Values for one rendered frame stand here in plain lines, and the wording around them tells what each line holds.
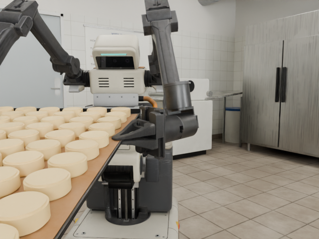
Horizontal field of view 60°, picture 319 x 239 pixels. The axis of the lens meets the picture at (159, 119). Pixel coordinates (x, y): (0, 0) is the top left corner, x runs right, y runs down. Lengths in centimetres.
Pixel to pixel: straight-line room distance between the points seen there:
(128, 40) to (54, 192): 110
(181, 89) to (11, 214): 42
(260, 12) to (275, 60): 168
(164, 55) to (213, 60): 496
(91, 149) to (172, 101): 24
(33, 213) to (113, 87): 115
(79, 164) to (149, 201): 141
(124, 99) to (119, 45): 26
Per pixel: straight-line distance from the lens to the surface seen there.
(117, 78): 138
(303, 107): 421
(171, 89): 60
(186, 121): 60
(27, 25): 104
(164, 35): 84
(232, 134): 549
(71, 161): 37
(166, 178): 170
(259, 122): 460
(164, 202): 176
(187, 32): 535
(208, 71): 562
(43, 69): 418
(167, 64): 77
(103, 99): 138
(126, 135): 51
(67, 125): 57
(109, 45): 135
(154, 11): 92
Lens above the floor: 106
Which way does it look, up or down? 7 degrees down
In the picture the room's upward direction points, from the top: straight up
